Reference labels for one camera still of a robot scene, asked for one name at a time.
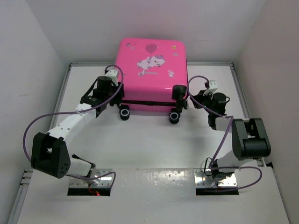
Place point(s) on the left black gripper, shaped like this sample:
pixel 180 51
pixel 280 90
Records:
pixel 116 99

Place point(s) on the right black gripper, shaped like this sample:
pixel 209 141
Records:
pixel 200 97

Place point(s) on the pink suitcase with dark lining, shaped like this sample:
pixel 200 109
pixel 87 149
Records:
pixel 154 77

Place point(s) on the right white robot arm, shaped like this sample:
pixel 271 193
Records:
pixel 249 137

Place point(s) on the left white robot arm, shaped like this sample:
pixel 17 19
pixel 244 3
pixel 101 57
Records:
pixel 50 152

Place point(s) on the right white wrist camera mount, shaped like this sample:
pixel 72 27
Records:
pixel 211 87

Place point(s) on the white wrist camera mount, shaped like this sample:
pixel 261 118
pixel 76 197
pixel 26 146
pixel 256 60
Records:
pixel 211 87
pixel 113 74

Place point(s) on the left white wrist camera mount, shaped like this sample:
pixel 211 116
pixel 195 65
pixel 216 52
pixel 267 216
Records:
pixel 113 74

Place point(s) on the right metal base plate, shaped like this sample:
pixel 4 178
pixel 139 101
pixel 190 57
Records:
pixel 207 179

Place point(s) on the metal base plate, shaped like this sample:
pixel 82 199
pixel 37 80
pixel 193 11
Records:
pixel 207 179
pixel 103 178

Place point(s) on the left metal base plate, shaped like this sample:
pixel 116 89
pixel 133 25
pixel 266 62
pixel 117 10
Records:
pixel 103 178

